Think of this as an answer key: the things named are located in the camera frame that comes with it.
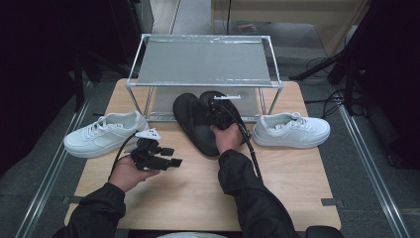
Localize black rounded object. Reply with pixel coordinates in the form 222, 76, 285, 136
305, 225, 345, 238

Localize white sneaker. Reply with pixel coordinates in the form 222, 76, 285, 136
252, 111, 331, 150
63, 110, 151, 159

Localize person's right hand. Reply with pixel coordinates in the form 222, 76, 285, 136
210, 122, 244, 156

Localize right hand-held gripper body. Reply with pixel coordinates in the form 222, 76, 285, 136
206, 94, 242, 131

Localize black slipper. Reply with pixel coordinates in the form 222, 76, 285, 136
198, 90, 252, 146
172, 92, 221, 158

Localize wooden cabinet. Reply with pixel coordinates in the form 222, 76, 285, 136
211, 0, 369, 58

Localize black stand leg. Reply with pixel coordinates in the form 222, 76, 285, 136
289, 54, 351, 82

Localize metal shoe rack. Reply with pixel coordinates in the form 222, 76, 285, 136
125, 33, 284, 123

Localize person's white clothing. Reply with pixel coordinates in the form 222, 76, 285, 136
157, 231, 229, 238

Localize metal floor rail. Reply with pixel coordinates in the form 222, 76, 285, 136
338, 105, 412, 238
14, 82, 97, 238

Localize person's left hand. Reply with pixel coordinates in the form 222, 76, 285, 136
108, 157, 161, 193

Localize black floor cables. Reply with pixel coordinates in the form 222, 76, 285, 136
303, 58, 351, 120

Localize small red item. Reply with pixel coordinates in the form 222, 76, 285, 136
237, 23, 259, 34

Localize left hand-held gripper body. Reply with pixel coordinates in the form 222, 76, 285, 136
129, 128, 166, 172

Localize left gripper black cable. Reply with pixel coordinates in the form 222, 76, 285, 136
108, 130, 140, 181

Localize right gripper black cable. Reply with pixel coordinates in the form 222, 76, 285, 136
214, 102, 264, 182

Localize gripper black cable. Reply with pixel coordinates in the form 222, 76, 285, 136
214, 102, 264, 182
108, 130, 140, 181

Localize black curtain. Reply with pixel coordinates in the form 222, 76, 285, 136
330, 0, 420, 170
0, 0, 147, 177

